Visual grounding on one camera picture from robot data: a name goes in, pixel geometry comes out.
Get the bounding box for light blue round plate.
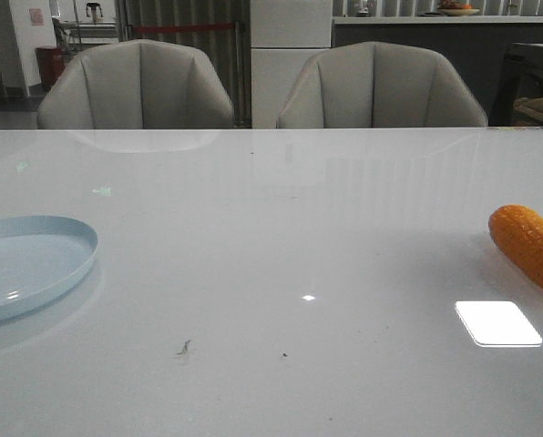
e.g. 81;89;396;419
0;215;98;322

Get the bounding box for orange corn cob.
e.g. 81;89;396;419
488;204;543;289

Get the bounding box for right beige upholstered chair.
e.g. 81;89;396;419
277;42;487;129

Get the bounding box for beige upholstered chair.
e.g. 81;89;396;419
36;39;234;130
277;42;487;129

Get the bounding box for white refrigerator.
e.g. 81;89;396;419
250;0;333;129

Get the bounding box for left beige upholstered chair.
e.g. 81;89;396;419
36;39;234;130

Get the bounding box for red barrier belt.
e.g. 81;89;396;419
131;22;237;34

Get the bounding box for background white table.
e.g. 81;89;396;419
52;17;118;55

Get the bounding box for grey kitchen counter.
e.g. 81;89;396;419
332;15;543;126

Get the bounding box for red trash bin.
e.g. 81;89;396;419
35;46;65;91

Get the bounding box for fruit bowl on counter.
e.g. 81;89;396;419
437;0;479;16

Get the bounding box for tan cushion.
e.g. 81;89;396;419
513;97;543;126

